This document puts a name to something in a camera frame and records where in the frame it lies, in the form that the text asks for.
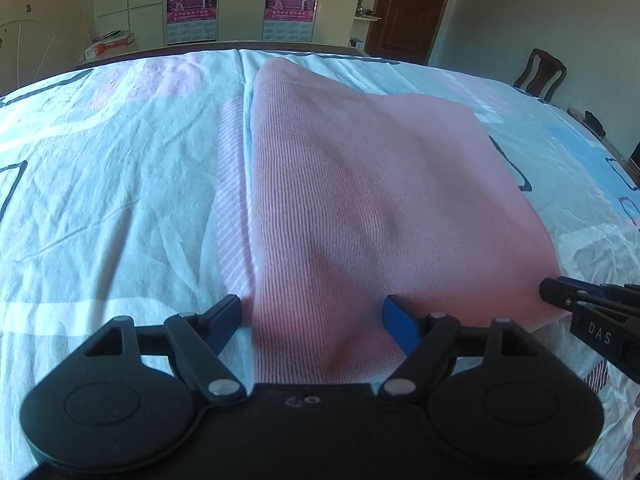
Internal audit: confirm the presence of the white orange box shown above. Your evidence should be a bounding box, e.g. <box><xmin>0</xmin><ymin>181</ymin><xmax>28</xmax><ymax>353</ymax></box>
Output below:
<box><xmin>83</xmin><ymin>35</ymin><xmax>136</xmax><ymax>60</ymax></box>

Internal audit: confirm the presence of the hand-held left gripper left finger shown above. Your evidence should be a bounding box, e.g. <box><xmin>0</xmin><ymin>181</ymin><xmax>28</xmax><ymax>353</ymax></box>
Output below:
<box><xmin>82</xmin><ymin>294</ymin><xmax>249</xmax><ymax>407</ymax></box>

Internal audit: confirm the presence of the small dark object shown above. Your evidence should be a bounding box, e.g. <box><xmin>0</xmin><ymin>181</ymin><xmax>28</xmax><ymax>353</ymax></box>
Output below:
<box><xmin>580</xmin><ymin>109</ymin><xmax>608</xmax><ymax>138</ymax></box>

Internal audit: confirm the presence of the cream corner wall shelf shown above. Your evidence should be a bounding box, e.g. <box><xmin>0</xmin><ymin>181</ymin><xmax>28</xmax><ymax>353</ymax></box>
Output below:
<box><xmin>349</xmin><ymin>0</ymin><xmax>392</xmax><ymax>54</ymax></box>

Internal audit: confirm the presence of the dark wooden chair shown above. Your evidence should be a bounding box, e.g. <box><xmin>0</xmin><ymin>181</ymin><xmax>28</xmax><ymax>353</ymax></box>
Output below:
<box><xmin>512</xmin><ymin>48</ymin><xmax>569</xmax><ymax>104</ymax></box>

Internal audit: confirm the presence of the white blue printed bed sheet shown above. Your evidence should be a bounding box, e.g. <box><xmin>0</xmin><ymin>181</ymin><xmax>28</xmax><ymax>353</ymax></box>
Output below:
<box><xmin>0</xmin><ymin>49</ymin><xmax>640</xmax><ymax>480</ymax></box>

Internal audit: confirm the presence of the pink sweater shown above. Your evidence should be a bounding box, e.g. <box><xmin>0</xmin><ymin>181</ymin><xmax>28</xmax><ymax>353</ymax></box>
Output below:
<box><xmin>248</xmin><ymin>56</ymin><xmax>575</xmax><ymax>387</ymax></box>

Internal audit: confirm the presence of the brown wooden door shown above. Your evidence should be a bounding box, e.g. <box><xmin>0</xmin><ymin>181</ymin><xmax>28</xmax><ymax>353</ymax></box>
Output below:
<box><xmin>366</xmin><ymin>0</ymin><xmax>459</xmax><ymax>66</ymax></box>

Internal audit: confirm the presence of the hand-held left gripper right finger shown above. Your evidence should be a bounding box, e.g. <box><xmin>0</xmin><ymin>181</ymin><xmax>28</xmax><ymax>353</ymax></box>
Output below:
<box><xmin>377</xmin><ymin>296</ymin><xmax>560</xmax><ymax>402</ymax></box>

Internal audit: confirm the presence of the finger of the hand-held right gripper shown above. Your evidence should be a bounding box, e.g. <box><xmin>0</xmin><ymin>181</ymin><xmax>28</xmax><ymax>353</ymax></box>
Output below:
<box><xmin>539</xmin><ymin>276</ymin><xmax>640</xmax><ymax>312</ymax></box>

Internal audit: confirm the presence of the cream curved headboard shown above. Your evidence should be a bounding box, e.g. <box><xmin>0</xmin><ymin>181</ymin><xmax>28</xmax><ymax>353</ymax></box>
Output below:
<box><xmin>0</xmin><ymin>0</ymin><xmax>97</xmax><ymax>97</ymax></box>

